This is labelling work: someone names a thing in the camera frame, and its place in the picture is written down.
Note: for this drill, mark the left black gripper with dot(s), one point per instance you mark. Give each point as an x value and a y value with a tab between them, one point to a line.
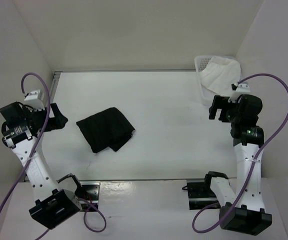
57	122

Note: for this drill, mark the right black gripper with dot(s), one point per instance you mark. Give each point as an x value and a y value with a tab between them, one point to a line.
220	103

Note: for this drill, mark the black skirt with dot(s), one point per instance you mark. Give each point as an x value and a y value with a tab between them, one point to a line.
106	129

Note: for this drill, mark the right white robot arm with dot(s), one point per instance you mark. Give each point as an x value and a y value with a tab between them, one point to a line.
242	210

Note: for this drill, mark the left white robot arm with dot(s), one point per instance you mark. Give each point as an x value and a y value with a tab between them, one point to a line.
20	130

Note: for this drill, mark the white plastic basket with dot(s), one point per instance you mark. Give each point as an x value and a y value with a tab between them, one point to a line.
200	64

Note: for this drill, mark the white skirt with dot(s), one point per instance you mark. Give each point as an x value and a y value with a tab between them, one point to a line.
219	74

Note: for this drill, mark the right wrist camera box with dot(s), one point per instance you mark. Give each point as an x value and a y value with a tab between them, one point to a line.
238	90

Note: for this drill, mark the aluminium table edge rail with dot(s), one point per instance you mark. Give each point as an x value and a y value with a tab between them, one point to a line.
54	84

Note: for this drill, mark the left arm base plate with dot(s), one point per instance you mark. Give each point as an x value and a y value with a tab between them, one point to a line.
89	191

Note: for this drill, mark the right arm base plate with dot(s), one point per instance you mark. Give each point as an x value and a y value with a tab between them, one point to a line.
199	196

